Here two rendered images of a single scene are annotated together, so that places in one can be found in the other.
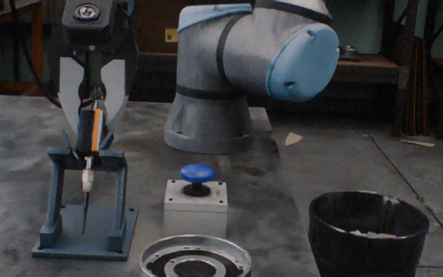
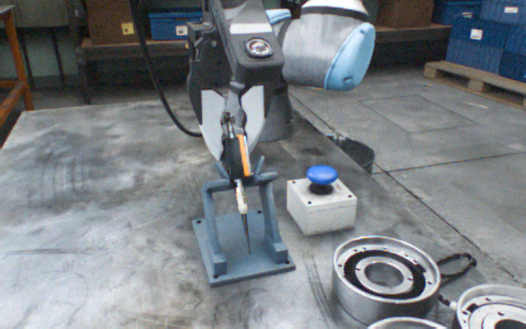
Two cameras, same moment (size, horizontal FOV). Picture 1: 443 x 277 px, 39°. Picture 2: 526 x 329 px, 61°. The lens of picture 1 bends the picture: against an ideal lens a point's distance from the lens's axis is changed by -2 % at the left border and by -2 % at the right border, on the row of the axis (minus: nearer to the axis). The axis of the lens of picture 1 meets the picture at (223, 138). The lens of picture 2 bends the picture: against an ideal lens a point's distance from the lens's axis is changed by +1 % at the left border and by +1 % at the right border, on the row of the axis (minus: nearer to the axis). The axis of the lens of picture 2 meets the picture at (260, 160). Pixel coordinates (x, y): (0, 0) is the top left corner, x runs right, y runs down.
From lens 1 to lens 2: 0.32 m
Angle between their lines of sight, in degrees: 16
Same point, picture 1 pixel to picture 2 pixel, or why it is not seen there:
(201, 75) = not seen: hidden behind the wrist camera
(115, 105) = (255, 129)
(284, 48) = (344, 49)
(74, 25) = (254, 64)
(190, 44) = not seen: hidden behind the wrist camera
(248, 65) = (307, 65)
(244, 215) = not seen: hidden behind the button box
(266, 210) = (357, 188)
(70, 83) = (212, 115)
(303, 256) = (423, 229)
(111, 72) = (252, 99)
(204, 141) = (266, 131)
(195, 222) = (332, 217)
